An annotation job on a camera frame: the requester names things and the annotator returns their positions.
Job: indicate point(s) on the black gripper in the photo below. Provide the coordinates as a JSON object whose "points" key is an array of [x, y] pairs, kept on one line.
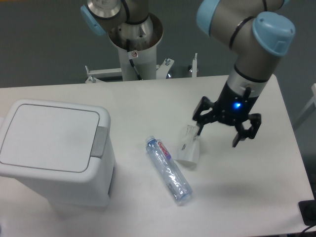
{"points": [[231, 109]]}

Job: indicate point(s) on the white push-lid trash can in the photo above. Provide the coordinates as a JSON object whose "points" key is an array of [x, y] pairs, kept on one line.
{"points": [[60, 150]]}

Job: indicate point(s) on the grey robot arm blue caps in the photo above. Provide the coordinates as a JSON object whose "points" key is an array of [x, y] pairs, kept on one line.
{"points": [[251, 28]]}

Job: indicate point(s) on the crumpled white plastic cup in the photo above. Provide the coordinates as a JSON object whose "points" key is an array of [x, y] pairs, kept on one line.
{"points": [[188, 149]]}

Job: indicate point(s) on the clear plastic water bottle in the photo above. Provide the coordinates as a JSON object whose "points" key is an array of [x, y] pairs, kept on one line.
{"points": [[168, 170]]}

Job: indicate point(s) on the black device at table edge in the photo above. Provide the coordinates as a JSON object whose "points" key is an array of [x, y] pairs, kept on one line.
{"points": [[308, 211]]}

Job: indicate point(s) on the white frame at right edge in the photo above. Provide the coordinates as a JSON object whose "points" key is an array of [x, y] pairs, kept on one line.
{"points": [[307, 110]]}

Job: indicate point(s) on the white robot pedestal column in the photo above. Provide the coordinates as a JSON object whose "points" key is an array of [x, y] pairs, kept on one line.
{"points": [[137, 48]]}

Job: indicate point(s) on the white metal base frame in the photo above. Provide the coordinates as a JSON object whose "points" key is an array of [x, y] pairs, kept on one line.
{"points": [[134, 66]]}

